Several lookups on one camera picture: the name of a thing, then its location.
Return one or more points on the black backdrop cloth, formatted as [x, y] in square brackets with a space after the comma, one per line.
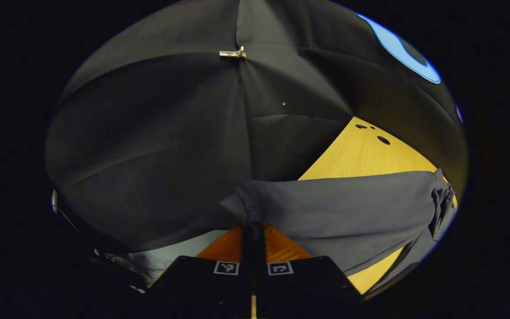
[148, 155]

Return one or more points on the grey shirt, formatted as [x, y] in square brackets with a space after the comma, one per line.
[348, 212]

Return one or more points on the silver metal clip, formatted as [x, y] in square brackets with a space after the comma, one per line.
[233, 53]

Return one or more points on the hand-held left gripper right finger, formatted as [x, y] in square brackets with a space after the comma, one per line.
[260, 248]

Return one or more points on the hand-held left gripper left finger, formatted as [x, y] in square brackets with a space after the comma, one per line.
[248, 248]

